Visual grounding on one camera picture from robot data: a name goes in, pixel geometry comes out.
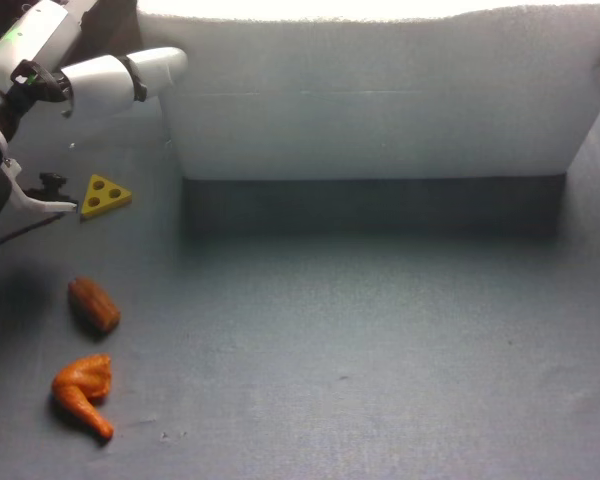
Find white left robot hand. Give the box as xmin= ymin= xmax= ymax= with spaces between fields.
xmin=0 ymin=0 xmax=189 ymax=121

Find white styrofoam lid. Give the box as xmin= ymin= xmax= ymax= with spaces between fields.
xmin=137 ymin=4 xmax=600 ymax=97

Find white styrofoam tray with wells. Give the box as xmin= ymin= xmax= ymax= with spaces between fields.
xmin=158 ymin=90 xmax=600 ymax=182

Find yellow triangle block three holes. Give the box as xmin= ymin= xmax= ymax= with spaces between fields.
xmin=78 ymin=173 xmax=134 ymax=223

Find brown toy sausage piece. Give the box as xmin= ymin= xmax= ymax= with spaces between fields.
xmin=68 ymin=276 xmax=122 ymax=334

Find orange toy chicken wing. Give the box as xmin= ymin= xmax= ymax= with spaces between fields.
xmin=50 ymin=353 xmax=116 ymax=442

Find grey table cloth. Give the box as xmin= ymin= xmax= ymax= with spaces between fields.
xmin=0 ymin=94 xmax=600 ymax=480

